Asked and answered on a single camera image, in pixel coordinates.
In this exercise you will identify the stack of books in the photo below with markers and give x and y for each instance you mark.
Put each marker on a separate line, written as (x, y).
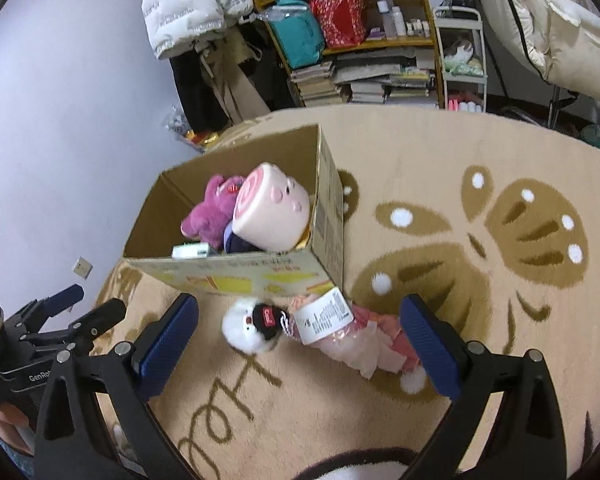
(315, 85)

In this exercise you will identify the clear bag of toys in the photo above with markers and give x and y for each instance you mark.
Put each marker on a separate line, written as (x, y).
(177, 124)

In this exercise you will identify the pink swirl roll pillow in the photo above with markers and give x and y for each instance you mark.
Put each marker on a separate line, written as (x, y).
(272, 209)

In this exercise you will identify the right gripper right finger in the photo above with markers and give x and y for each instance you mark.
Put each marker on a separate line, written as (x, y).
(527, 439)

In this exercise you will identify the yellow plush toy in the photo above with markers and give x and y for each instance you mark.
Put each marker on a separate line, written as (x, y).
(304, 240)

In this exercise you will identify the pink packaged plush doll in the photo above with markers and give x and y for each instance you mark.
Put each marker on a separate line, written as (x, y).
(362, 339)

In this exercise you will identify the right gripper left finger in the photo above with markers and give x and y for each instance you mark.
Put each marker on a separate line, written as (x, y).
(72, 440)

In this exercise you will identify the cardboard box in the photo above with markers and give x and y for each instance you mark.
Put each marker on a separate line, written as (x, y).
(302, 154)

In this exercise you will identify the magenta bear plush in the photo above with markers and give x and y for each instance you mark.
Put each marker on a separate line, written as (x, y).
(208, 219)

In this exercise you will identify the white fluffy penguin plush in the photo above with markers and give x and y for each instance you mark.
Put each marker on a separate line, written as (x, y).
(251, 326)

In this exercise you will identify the beige coat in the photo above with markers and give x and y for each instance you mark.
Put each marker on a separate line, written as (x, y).
(220, 59)

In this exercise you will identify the wooden bookshelf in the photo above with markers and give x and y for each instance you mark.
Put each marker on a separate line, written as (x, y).
(356, 51)

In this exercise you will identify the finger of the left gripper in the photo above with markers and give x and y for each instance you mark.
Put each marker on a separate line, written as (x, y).
(87, 328)
(35, 314)

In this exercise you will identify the teal bag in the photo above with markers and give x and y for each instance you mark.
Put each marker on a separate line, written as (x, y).
(297, 31)

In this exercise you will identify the green tissue pack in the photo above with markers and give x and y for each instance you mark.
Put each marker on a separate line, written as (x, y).
(193, 251)

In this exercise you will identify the white metal cart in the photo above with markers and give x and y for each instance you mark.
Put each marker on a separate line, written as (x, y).
(460, 37)

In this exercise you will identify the beige patterned rug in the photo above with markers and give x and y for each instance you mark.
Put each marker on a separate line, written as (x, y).
(495, 223)

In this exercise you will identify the upper wall socket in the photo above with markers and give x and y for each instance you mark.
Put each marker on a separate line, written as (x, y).
(82, 268)

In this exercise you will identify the red bag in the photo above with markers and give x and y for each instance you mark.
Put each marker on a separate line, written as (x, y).
(342, 22)

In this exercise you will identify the person's left hand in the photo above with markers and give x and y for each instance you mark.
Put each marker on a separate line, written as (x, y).
(11, 420)

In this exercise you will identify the cream folded mattress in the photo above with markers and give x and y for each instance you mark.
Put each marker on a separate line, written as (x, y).
(559, 40)

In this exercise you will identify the white puffer jacket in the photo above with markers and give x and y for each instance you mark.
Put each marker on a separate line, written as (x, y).
(175, 26)

